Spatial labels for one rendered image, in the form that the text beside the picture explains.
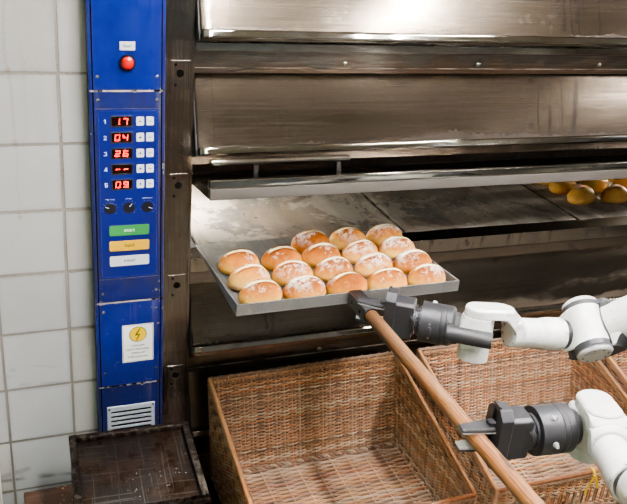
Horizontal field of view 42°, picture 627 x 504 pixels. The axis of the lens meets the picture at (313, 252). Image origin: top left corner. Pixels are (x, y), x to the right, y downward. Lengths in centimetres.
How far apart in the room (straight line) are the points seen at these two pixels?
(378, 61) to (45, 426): 121
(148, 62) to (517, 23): 91
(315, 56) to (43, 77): 60
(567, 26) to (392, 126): 52
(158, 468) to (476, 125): 115
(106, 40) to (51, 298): 61
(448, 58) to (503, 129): 26
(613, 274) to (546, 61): 77
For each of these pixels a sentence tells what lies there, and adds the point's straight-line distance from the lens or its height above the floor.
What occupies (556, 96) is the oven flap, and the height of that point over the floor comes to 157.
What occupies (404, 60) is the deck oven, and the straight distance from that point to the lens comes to 202.
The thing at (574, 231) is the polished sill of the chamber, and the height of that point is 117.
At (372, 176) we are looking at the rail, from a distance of 190.
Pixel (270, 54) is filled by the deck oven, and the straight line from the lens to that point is 189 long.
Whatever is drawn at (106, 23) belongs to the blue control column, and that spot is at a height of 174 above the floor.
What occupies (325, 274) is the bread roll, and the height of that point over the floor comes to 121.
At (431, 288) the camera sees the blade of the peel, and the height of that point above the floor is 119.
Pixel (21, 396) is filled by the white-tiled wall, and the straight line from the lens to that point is 212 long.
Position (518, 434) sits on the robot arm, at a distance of 148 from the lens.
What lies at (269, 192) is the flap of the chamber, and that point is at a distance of 182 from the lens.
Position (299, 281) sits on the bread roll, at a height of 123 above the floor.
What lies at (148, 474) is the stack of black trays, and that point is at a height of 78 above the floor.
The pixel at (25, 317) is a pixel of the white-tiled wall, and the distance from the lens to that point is 201.
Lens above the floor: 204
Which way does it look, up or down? 25 degrees down
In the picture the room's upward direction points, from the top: 5 degrees clockwise
